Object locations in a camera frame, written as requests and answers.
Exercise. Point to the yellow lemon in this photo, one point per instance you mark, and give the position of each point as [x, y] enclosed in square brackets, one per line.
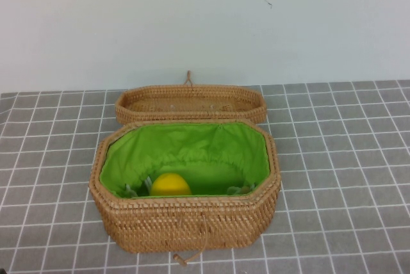
[171, 186]

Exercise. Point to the green fabric basket liner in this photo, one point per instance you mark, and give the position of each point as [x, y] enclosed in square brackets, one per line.
[192, 146]

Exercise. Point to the woven rattan basket lid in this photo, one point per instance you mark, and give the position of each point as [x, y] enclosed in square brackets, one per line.
[144, 98]

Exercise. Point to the woven rattan basket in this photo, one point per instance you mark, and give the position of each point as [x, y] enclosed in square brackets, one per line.
[179, 222]

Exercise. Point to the tan lid loop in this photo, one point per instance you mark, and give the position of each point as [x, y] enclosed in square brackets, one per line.
[189, 80]

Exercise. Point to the gray white-grid tablecloth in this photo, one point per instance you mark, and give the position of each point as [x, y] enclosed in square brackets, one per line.
[320, 222]

